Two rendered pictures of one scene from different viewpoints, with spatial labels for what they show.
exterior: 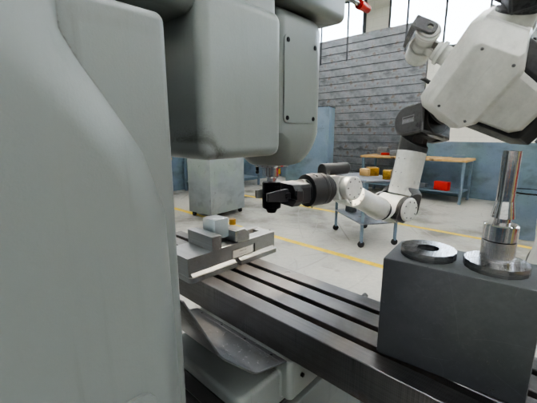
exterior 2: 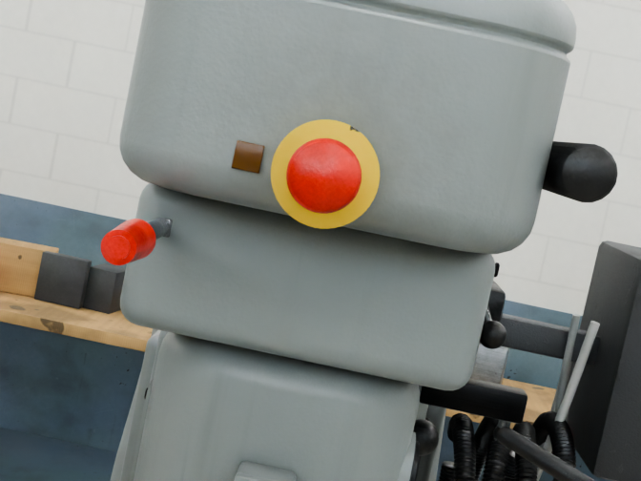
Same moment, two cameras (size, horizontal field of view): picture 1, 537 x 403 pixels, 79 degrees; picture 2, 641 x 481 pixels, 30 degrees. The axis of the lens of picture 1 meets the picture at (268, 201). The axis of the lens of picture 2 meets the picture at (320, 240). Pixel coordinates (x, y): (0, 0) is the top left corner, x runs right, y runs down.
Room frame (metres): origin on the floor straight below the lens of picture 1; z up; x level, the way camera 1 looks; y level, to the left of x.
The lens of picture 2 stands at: (1.48, -0.60, 1.79)
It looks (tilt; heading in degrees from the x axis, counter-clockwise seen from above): 6 degrees down; 138
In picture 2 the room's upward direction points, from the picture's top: 12 degrees clockwise
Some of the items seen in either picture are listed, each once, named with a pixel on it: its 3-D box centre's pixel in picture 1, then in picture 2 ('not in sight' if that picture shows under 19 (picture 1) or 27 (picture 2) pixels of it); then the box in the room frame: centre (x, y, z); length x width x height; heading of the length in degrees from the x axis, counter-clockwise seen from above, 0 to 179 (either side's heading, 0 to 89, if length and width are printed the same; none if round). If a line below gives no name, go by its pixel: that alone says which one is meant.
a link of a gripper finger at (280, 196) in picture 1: (278, 196); not in sight; (0.79, -0.03, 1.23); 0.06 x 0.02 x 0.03; 122
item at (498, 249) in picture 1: (498, 245); not in sight; (0.49, -0.36, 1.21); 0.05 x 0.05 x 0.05
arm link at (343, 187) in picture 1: (334, 183); not in sight; (0.91, -0.19, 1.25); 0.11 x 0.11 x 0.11; 32
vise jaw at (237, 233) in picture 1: (229, 231); not in sight; (1.01, 0.12, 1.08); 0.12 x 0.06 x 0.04; 47
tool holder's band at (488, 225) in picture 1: (501, 226); not in sight; (0.49, -0.36, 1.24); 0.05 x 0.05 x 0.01
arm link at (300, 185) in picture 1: (300, 192); not in sight; (0.86, -0.08, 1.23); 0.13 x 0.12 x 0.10; 32
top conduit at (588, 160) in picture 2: not in sight; (528, 161); (0.89, 0.12, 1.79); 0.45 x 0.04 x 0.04; 137
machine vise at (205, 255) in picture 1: (224, 243); not in sight; (0.99, 0.14, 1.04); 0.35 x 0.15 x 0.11; 137
